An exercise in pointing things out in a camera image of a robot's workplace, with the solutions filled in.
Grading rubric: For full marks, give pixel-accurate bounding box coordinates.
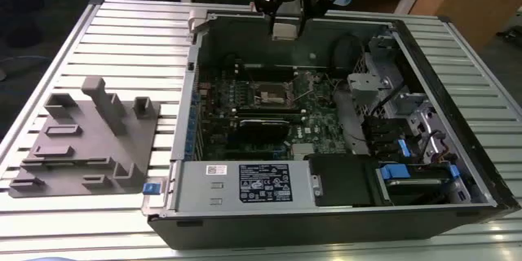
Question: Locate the black drive bay cover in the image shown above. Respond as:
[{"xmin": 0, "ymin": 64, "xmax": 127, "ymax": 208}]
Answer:
[{"xmin": 308, "ymin": 153, "xmax": 388, "ymax": 208}]

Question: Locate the grey flat cable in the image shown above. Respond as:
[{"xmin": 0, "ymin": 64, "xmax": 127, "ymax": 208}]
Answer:
[{"xmin": 333, "ymin": 88, "xmax": 370, "ymax": 155}]

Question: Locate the silver heatsink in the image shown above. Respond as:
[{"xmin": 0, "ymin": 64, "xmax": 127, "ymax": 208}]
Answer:
[{"xmin": 292, "ymin": 143, "xmax": 316, "ymax": 155}]

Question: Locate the green motherboard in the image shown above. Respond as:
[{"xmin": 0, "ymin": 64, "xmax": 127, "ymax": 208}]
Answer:
[{"xmin": 196, "ymin": 59, "xmax": 360, "ymax": 163}]

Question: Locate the black round fan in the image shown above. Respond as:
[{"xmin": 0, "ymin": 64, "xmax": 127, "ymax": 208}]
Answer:
[{"xmin": 333, "ymin": 33, "xmax": 364, "ymax": 71}]

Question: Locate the grey metal bracket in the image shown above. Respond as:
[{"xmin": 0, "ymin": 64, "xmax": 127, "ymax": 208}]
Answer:
[{"xmin": 348, "ymin": 73, "xmax": 389, "ymax": 100}]

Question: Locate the black graphics card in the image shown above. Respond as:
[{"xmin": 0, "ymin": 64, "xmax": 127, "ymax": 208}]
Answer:
[{"xmin": 238, "ymin": 118, "xmax": 292, "ymax": 145}]

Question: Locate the silver CPU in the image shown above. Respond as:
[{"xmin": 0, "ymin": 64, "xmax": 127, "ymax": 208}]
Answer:
[{"xmin": 272, "ymin": 21, "xmax": 302, "ymax": 42}]

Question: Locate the black chair base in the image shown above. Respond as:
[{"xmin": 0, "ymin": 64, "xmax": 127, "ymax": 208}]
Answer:
[{"xmin": 496, "ymin": 9, "xmax": 522, "ymax": 43}]

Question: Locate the hard disk with blue carrier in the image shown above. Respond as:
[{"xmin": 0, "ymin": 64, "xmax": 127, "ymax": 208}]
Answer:
[{"xmin": 377, "ymin": 163, "xmax": 465, "ymax": 206}]

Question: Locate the black PC case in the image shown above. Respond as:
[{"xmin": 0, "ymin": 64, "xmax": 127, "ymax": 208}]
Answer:
[{"xmin": 141, "ymin": 9, "xmax": 522, "ymax": 251}]

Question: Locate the grey parts rack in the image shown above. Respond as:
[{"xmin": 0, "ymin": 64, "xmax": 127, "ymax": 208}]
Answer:
[{"xmin": 7, "ymin": 76, "xmax": 164, "ymax": 199}]

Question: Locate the dark office chair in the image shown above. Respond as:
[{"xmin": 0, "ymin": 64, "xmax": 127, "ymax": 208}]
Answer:
[{"xmin": 0, "ymin": 0, "xmax": 46, "ymax": 50}]

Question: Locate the coloured wire bundle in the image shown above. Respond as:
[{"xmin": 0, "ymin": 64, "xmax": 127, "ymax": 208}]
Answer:
[{"xmin": 420, "ymin": 129, "xmax": 457, "ymax": 164}]

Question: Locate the blue floor cable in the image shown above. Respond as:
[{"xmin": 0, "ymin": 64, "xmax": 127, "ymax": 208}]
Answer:
[{"xmin": 0, "ymin": 54, "xmax": 53, "ymax": 64}]

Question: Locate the CPU socket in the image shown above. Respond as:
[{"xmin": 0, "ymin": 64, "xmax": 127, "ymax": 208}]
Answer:
[{"xmin": 252, "ymin": 80, "xmax": 300, "ymax": 109}]

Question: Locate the black case cable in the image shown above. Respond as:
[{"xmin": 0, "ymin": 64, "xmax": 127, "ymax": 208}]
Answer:
[{"xmin": 366, "ymin": 73, "xmax": 409, "ymax": 121}]

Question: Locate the silver power supply unit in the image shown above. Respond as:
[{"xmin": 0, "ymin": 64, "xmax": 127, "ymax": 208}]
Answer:
[{"xmin": 164, "ymin": 160, "xmax": 322, "ymax": 213}]

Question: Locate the silver drive cage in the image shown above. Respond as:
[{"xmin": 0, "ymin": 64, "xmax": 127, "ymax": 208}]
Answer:
[{"xmin": 358, "ymin": 34, "xmax": 440, "ymax": 121}]

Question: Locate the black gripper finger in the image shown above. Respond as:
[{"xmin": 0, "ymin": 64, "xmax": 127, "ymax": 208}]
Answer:
[
  {"xmin": 300, "ymin": 0, "xmax": 329, "ymax": 38},
  {"xmin": 249, "ymin": 0, "xmax": 284, "ymax": 41}
]

